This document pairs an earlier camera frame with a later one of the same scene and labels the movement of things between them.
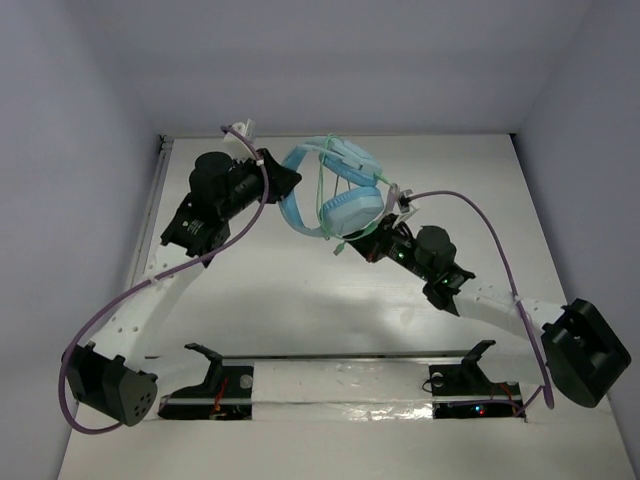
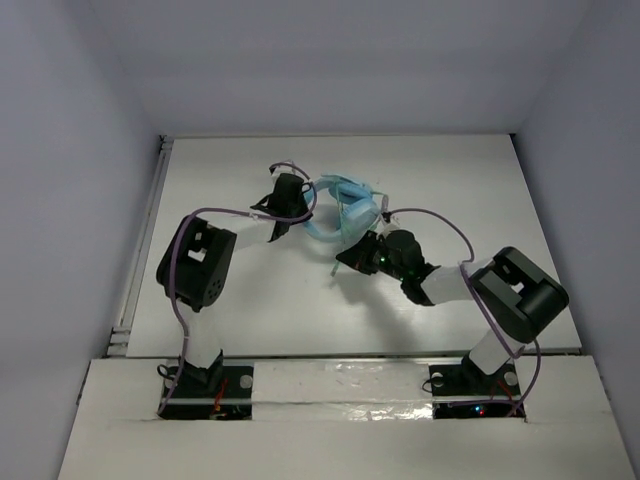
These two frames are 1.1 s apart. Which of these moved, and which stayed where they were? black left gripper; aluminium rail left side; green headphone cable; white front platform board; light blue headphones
Moved: light blue headphones; green headphone cable; black left gripper
Stayed: aluminium rail left side; white front platform board
